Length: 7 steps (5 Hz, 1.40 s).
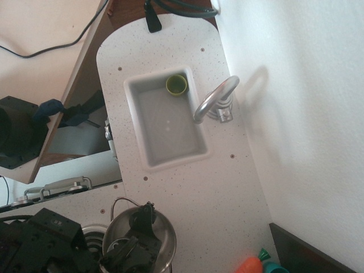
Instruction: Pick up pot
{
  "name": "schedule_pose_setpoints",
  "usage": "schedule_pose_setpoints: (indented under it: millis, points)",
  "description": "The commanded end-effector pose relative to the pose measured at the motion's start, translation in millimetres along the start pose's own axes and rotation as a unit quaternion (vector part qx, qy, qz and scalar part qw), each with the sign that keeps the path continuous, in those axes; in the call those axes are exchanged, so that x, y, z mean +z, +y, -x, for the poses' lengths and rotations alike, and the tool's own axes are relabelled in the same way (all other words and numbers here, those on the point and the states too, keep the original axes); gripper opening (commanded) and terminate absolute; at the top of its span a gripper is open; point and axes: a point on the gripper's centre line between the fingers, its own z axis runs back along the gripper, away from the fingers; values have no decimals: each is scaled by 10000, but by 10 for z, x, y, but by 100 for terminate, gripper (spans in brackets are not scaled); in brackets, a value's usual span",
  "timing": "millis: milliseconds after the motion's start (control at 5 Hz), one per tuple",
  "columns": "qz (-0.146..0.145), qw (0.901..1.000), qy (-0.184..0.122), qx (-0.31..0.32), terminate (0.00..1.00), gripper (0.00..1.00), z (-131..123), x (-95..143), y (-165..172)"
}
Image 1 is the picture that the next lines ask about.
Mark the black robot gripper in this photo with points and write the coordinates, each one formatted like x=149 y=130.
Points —
x=135 y=251

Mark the stainless steel pot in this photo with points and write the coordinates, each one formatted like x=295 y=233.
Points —
x=162 y=228

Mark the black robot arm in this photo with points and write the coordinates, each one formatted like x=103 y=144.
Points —
x=50 y=242

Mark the white stove burner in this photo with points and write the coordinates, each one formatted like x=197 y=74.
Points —
x=94 y=236

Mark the silver cabinet knob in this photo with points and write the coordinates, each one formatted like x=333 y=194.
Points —
x=108 y=135

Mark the white toy sink basin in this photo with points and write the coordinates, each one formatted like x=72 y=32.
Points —
x=165 y=131

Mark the silver stove knob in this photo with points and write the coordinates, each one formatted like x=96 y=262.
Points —
x=21 y=202

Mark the orange toy carrot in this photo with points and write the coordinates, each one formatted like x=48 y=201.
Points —
x=254 y=264

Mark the teal plastic cup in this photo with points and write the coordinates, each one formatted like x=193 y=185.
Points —
x=272 y=267

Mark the blue cloth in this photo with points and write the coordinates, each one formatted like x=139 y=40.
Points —
x=47 y=109

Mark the green plastic cup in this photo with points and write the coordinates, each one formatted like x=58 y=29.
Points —
x=176 y=85

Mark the silver toy faucet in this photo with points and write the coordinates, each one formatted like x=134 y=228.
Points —
x=218 y=104

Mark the grey oven door handle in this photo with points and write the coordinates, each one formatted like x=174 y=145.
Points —
x=72 y=185

